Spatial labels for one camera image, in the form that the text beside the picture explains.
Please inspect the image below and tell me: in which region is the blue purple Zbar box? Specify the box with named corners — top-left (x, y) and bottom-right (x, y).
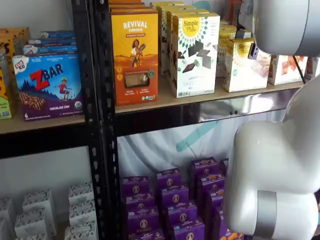
top-left (27, 37), bottom-right (77, 47)
top-left (39, 30), bottom-right (76, 40)
top-left (23, 44), bottom-right (78, 57)
top-left (12, 53), bottom-right (84, 123)

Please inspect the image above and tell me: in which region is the yellow green snack box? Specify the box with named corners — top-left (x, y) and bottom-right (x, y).
top-left (0, 68), bottom-right (13, 120)

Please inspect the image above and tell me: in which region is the black metal shelving rack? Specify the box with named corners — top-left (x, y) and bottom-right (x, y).
top-left (0, 0), bottom-right (103, 240)
top-left (91, 0), bottom-right (306, 240)

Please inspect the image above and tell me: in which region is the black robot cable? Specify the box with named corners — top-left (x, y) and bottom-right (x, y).
top-left (292, 55), bottom-right (307, 85)

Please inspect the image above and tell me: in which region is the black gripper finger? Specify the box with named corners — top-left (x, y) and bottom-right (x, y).
top-left (247, 42), bottom-right (260, 61)

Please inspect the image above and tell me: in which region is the purple Annie's snack box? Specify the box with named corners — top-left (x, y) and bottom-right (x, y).
top-left (164, 200), bottom-right (199, 226)
top-left (155, 167), bottom-right (183, 191)
top-left (195, 173), bottom-right (226, 196)
top-left (159, 185), bottom-right (190, 209)
top-left (124, 192), bottom-right (156, 214)
top-left (219, 157), bottom-right (230, 176)
top-left (211, 206), bottom-right (229, 240)
top-left (120, 175), bottom-right (151, 199)
top-left (190, 156), bottom-right (219, 179)
top-left (171, 216), bottom-right (206, 240)
top-left (128, 227), bottom-right (166, 240)
top-left (126, 205), bottom-right (160, 235)
top-left (204, 187), bottom-right (225, 213)

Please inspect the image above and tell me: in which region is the white patterned small box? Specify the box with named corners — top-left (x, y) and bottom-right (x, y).
top-left (0, 216), bottom-right (11, 240)
top-left (64, 220), bottom-right (99, 240)
top-left (68, 199), bottom-right (98, 226)
top-left (13, 211), bottom-right (49, 239)
top-left (0, 198), bottom-right (16, 226)
top-left (68, 182), bottom-right (95, 206)
top-left (21, 188), bottom-right (58, 236)

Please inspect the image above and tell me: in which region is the teal tape strip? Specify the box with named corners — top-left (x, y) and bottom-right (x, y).
top-left (175, 120), bottom-right (221, 153)

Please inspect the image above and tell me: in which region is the wooden shelf board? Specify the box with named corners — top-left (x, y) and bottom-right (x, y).
top-left (114, 74), bottom-right (306, 115)
top-left (0, 113), bottom-right (86, 135)

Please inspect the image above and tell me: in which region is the yellow spotted snack box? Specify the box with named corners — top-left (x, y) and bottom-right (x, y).
top-left (0, 26), bottom-right (32, 56)
top-left (0, 37), bottom-right (16, 86)

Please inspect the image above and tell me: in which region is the orange white crackers box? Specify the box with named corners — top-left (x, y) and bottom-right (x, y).
top-left (224, 0), bottom-right (244, 26)
top-left (303, 56), bottom-right (320, 81)
top-left (267, 54), bottom-right (309, 86)

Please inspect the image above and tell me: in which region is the small white yellow-label box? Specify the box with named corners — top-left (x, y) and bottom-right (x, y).
top-left (222, 37), bottom-right (272, 94)
top-left (215, 31), bottom-right (241, 79)

